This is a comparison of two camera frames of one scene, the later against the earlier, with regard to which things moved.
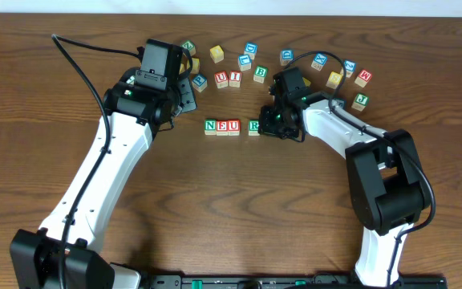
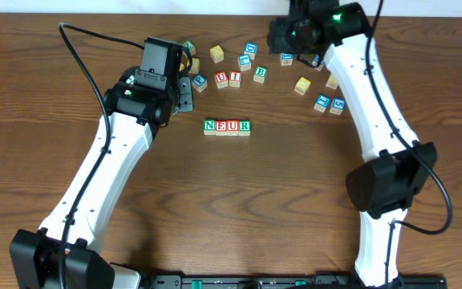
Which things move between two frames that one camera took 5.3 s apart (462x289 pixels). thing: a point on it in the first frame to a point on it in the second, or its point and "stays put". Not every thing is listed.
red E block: x=222 y=128 stays put
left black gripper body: x=188 y=95 stays put
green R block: x=253 y=128 to x=244 y=128
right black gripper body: x=273 y=126 to x=277 y=40
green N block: x=210 y=126 stays put
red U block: x=233 y=127 stays put
